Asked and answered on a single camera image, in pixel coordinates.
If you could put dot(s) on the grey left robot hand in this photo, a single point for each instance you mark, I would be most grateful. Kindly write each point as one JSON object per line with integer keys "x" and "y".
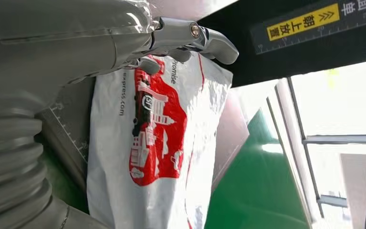
{"x": 44, "y": 47}

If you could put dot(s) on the white red-print mail bag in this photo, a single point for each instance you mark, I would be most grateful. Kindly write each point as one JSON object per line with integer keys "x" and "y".
{"x": 113, "y": 158}

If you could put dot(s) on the green conveyor belt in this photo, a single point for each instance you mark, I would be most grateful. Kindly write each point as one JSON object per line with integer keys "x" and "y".
{"x": 258, "y": 196}

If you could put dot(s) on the black scanner platform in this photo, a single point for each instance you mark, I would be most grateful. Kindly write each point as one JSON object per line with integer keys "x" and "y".
{"x": 72, "y": 104}

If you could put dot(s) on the black scanner column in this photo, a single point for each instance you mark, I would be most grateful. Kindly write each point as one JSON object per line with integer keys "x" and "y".
{"x": 296, "y": 69}

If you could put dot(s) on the ruler label with yellow sticker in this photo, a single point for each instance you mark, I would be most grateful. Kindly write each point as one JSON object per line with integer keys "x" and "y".
{"x": 303, "y": 23}

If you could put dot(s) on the grey panel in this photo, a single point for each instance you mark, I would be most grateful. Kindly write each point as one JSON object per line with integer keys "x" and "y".
{"x": 356, "y": 189}

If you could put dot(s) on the aluminium conveyor side rail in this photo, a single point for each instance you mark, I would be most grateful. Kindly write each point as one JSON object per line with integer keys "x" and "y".
{"x": 288, "y": 142}

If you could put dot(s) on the window frame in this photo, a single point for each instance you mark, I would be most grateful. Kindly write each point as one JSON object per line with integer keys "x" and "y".
{"x": 344, "y": 139}

